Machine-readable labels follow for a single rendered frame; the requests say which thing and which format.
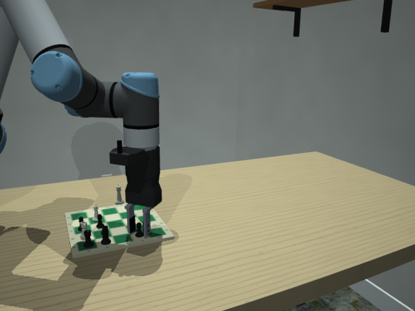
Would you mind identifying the green and white chessboard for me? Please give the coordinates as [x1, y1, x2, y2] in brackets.
[65, 204, 174, 259]

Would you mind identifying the white chess queen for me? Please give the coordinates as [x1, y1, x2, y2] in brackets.
[115, 185, 124, 204]

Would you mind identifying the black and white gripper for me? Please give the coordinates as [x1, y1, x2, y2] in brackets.
[110, 127, 162, 236]

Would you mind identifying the white bishop chess piece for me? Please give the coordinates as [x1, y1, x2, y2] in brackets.
[92, 203, 99, 222]

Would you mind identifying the white rook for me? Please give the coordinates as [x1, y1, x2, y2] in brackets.
[80, 221, 87, 238]

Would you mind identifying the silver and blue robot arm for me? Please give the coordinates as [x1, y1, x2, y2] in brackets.
[0, 0, 160, 130]

